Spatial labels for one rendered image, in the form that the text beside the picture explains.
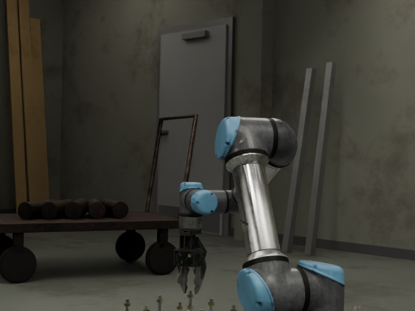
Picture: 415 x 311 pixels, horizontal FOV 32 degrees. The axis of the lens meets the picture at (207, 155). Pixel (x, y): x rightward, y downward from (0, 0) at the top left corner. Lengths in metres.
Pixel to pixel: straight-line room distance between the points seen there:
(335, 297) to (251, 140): 0.45
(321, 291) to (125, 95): 6.80
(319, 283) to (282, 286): 0.10
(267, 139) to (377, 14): 4.36
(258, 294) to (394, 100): 4.41
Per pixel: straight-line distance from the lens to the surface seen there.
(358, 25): 6.27
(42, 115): 8.94
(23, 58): 8.92
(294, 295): 1.74
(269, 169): 2.04
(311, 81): 6.18
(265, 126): 1.90
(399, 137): 5.94
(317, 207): 5.90
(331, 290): 1.78
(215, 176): 7.17
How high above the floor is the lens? 0.79
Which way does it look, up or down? level
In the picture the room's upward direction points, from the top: 1 degrees clockwise
